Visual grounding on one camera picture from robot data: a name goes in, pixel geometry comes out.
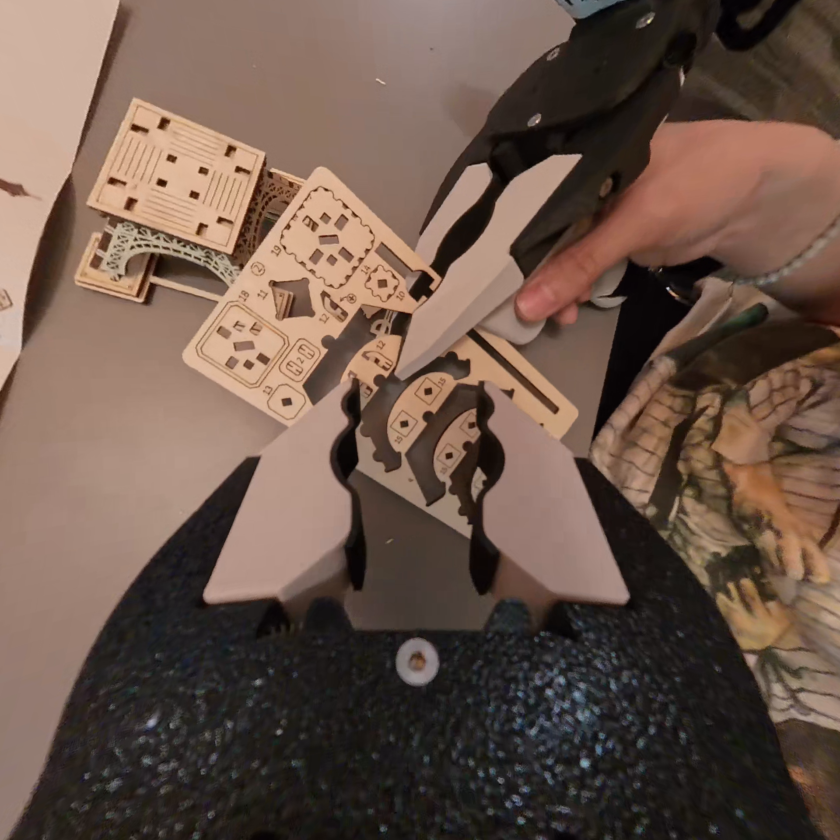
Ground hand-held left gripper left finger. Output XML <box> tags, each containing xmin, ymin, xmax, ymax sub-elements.
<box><xmin>202</xmin><ymin>377</ymin><xmax>367</xmax><ymax>618</ymax></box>

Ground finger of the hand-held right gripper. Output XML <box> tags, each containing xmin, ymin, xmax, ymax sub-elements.
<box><xmin>407</xmin><ymin>161</ymin><xmax>506</xmax><ymax>303</ymax></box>
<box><xmin>395</xmin><ymin>154</ymin><xmax>584</xmax><ymax>380</ymax></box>

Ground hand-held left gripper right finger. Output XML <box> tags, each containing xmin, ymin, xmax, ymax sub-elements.
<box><xmin>467</xmin><ymin>381</ymin><xmax>631</xmax><ymax>626</ymax></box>

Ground wooden puzzle parts sheet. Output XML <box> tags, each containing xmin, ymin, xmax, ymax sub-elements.
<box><xmin>182</xmin><ymin>166</ymin><xmax>580</xmax><ymax>539</ymax></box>

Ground person's right forearm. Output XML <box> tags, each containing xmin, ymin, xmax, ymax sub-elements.
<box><xmin>781</xmin><ymin>226</ymin><xmax>840</xmax><ymax>326</ymax></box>

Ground grey desk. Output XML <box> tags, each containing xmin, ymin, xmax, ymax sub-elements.
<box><xmin>0</xmin><ymin>0</ymin><xmax>657</xmax><ymax>788</ymax></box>

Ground person's right hand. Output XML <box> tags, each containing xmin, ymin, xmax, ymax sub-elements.
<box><xmin>515</xmin><ymin>118</ymin><xmax>840</xmax><ymax>329</ymax></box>

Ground person's printed shirt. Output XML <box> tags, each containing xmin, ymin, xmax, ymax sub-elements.
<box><xmin>591</xmin><ymin>276</ymin><xmax>840</xmax><ymax>840</ymax></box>

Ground wooden tower base model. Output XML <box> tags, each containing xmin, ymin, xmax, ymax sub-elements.
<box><xmin>74</xmin><ymin>98</ymin><xmax>306</xmax><ymax>304</ymax></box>

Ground white instruction sheet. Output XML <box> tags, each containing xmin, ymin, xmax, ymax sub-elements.
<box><xmin>0</xmin><ymin>0</ymin><xmax>120</xmax><ymax>391</ymax></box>

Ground black cable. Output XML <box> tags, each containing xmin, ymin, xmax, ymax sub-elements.
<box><xmin>717</xmin><ymin>0</ymin><xmax>805</xmax><ymax>51</ymax></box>

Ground beaded bracelet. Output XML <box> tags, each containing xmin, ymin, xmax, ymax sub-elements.
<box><xmin>735</xmin><ymin>217</ymin><xmax>840</xmax><ymax>290</ymax></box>

